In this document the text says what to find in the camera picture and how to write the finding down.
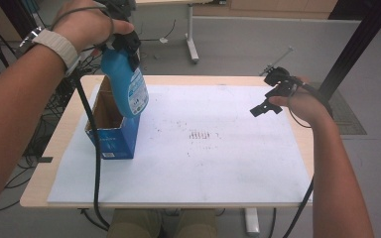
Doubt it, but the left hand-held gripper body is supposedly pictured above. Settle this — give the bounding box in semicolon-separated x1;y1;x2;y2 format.
102;0;137;23

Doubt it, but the thin dark right wrist cord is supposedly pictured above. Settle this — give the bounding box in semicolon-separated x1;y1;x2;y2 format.
287;83;313;129

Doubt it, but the white table mat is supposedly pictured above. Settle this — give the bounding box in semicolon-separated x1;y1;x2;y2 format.
47;83;314;204

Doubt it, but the person's right hand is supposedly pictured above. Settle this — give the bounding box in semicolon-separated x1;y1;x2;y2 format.
269;76;333;126

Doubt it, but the person's right leg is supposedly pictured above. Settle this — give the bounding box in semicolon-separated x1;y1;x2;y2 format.
178;208;218;238

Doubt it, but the blue cardboard box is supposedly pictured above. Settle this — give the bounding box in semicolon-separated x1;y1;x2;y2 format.
84;74;142;161

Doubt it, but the person's leg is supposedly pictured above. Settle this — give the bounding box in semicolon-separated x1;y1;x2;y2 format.
178;208;218;238
106;208;164;238

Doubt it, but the thin dark left wrist cord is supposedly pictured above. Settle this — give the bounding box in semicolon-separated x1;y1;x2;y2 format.
50;5;116;46

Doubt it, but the white table foot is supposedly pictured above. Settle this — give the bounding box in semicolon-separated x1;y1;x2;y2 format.
244;207;261;238

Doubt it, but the tangle of black floor cables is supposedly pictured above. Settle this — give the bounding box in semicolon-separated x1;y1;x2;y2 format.
0;9;95;213

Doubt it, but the wristwatch with white strap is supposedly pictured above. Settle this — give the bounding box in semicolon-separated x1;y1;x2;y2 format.
15;26;81;78

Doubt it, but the thick black left gripper cable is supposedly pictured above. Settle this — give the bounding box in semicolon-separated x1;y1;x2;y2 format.
73;70;111;231

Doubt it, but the white-legged background desk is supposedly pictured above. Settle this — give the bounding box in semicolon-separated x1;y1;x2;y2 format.
134;0;228;65

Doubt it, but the blue bottle with white cap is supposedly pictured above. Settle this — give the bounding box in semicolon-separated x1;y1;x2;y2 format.
99;46;150;119

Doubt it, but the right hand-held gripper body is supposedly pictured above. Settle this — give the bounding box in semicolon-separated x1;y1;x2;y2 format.
259;46;313;100

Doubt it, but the thin dark wrist cord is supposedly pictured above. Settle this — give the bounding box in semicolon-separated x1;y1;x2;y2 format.
50;5;116;46
287;83;313;129

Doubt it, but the person's left hand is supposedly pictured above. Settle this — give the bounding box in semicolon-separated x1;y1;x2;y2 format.
53;0;136;55

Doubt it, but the dark slanted stand post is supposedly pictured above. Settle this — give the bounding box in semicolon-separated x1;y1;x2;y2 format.
0;0;40;38

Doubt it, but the black metal frame post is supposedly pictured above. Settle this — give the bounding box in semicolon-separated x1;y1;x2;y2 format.
317;0;381;104

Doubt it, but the person's left leg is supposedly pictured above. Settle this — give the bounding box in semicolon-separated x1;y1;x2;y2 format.
106;208;164;238

